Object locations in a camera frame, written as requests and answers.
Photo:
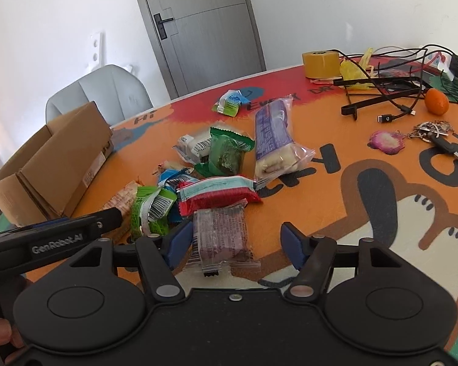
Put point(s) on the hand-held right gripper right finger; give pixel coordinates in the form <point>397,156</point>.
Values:
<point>293,246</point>

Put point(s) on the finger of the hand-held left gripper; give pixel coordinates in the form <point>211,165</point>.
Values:
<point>110,219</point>

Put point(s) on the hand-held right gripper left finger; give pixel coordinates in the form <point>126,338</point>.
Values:
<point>177,246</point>

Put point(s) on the beige pink snack packet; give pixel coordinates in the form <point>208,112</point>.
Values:
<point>120,198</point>

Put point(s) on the green white snack packet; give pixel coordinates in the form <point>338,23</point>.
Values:
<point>152,209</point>

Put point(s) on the brown cake packet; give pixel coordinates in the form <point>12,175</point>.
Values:
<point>221,236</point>

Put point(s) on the red teal snack packet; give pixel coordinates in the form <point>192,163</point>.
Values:
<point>213,194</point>

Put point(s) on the clear peanut snack packet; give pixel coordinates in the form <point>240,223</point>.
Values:
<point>171,165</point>

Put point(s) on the brown cardboard box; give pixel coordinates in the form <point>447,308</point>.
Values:
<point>61,152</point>

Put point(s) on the clear white cube snack packet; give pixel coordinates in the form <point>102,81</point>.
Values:
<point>192,143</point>

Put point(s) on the green cake packet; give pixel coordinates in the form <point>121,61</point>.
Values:
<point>227,152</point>

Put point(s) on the long purple biscuit packet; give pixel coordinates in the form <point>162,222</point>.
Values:
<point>269,133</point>

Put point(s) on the small green blue snack packet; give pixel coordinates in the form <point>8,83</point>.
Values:
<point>229,103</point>

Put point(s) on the grey upholstered chair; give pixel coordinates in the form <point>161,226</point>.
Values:
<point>99,91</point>

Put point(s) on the black metal stand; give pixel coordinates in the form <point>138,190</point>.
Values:
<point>366,103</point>

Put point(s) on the yellow tape roll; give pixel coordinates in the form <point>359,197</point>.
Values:
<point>320,64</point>

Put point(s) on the bunch of keys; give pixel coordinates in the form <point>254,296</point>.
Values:
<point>439,133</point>

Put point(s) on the orange mandarin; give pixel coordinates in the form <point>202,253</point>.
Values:
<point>437,101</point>

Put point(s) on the grey door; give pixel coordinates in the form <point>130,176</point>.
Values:
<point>206,26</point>

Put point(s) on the white power strip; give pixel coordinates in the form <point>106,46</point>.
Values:
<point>439,61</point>

